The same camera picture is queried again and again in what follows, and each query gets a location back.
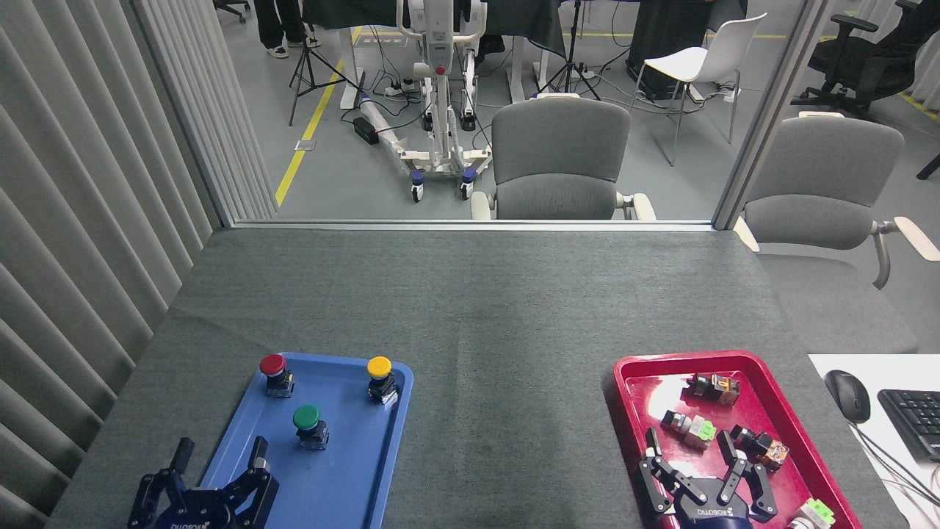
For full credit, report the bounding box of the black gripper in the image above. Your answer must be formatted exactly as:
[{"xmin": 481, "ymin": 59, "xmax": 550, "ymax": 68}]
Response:
[
  {"xmin": 636, "ymin": 427, "xmax": 780, "ymax": 529},
  {"xmin": 128, "ymin": 435, "xmax": 281, "ymax": 529}
]

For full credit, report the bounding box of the green push button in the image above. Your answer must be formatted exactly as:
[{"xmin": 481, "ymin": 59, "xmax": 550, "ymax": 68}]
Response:
[{"xmin": 292, "ymin": 404, "xmax": 330, "ymax": 451}]

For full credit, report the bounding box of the red push button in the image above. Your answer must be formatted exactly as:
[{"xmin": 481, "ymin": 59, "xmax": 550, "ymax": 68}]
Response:
[{"xmin": 259, "ymin": 353, "xmax": 296, "ymax": 399}]

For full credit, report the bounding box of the yellow push button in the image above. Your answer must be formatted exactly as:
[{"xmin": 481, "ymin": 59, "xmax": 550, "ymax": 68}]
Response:
[{"xmin": 366, "ymin": 356, "xmax": 400, "ymax": 405}]

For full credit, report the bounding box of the red plastic tray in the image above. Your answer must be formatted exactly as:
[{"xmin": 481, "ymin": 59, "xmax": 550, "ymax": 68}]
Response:
[{"xmin": 612, "ymin": 350, "xmax": 864, "ymax": 529}]

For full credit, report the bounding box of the blue plastic tray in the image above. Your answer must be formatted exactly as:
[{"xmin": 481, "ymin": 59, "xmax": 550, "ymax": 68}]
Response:
[{"xmin": 178, "ymin": 351, "xmax": 414, "ymax": 529}]

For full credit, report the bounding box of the black computer mouse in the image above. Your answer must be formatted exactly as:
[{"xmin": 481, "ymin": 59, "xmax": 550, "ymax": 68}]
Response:
[{"xmin": 824, "ymin": 369, "xmax": 872, "ymax": 425}]

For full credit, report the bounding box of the black keyboard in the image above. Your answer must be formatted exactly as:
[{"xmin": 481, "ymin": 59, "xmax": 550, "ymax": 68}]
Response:
[{"xmin": 877, "ymin": 388, "xmax": 940, "ymax": 462}]

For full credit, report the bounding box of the grey chair with pale armrests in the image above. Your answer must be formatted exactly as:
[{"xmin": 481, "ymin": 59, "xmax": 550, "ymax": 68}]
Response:
[
  {"xmin": 470, "ymin": 93, "xmax": 658, "ymax": 221},
  {"xmin": 732, "ymin": 110, "xmax": 940, "ymax": 355}
]

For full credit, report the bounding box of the white plastic chair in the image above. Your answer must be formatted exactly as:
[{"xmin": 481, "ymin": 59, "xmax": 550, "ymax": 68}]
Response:
[{"xmin": 629, "ymin": 12, "xmax": 768, "ymax": 168}]

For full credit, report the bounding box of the black tripod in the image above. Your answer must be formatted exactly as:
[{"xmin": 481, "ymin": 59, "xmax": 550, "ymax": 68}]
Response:
[
  {"xmin": 288, "ymin": 15, "xmax": 361, "ymax": 127},
  {"xmin": 536, "ymin": 0, "xmax": 603, "ymax": 101}
]

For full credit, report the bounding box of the black office chair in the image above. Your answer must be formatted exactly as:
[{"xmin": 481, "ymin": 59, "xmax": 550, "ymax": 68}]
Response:
[{"xmin": 790, "ymin": 0, "xmax": 940, "ymax": 118}]

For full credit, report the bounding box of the person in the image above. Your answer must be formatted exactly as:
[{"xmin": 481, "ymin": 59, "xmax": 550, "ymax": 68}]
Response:
[{"xmin": 253, "ymin": 0, "xmax": 322, "ymax": 60}]

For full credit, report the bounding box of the white stand on wheels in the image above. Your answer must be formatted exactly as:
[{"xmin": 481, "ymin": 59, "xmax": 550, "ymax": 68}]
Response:
[{"xmin": 358, "ymin": 0, "xmax": 494, "ymax": 204}]

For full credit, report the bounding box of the grey switch with green block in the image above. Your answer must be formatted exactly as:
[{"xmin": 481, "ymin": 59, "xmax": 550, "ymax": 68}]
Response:
[{"xmin": 660, "ymin": 409, "xmax": 717, "ymax": 450}]

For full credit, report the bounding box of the black orange switch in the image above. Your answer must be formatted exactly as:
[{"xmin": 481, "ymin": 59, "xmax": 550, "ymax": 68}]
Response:
[
  {"xmin": 730, "ymin": 425, "xmax": 791, "ymax": 472},
  {"xmin": 687, "ymin": 372, "xmax": 741, "ymax": 407}
]

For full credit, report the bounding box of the white green switch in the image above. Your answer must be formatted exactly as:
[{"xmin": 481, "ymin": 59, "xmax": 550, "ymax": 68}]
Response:
[{"xmin": 787, "ymin": 497, "xmax": 836, "ymax": 529}]

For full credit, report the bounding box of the black mouse cable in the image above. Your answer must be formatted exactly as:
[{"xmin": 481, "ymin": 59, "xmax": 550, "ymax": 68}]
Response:
[{"xmin": 852, "ymin": 422, "xmax": 940, "ymax": 509}]

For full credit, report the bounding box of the silver post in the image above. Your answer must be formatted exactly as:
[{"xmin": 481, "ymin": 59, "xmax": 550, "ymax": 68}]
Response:
[{"xmin": 712, "ymin": 0, "xmax": 834, "ymax": 231}]

